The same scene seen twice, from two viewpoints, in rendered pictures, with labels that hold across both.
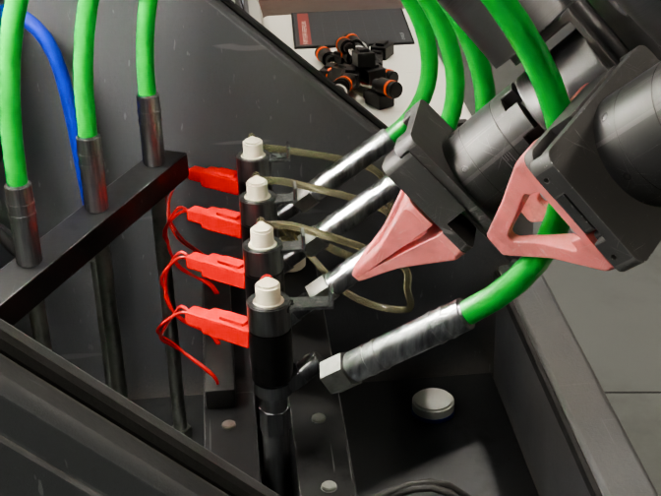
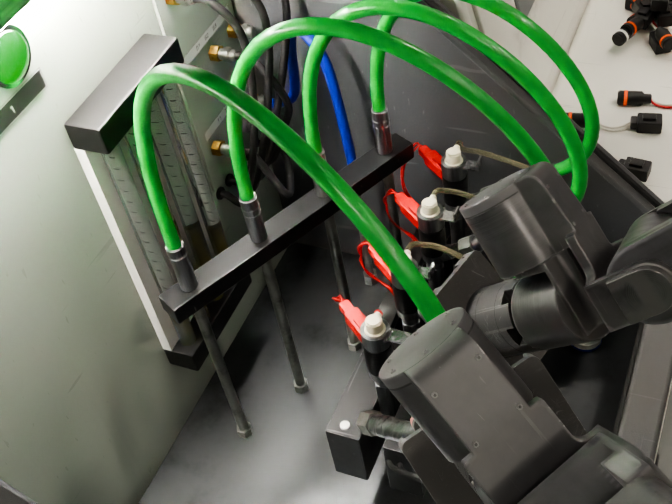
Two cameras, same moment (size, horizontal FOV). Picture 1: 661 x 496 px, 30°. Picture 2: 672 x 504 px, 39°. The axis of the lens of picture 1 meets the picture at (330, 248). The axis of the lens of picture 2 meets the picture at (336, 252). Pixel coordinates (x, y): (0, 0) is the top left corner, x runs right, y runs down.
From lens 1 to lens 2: 0.45 m
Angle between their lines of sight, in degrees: 34
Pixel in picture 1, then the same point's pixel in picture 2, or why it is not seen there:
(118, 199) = not seen: hidden behind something
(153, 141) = (381, 140)
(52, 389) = not seen: outside the picture
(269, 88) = not seen: hidden behind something
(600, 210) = (433, 488)
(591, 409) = (641, 425)
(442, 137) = (476, 288)
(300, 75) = (512, 95)
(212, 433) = (360, 368)
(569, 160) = (419, 450)
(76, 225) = (303, 207)
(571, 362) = (656, 374)
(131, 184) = (358, 170)
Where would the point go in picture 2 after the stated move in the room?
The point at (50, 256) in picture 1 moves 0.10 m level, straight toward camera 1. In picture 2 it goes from (273, 235) to (246, 309)
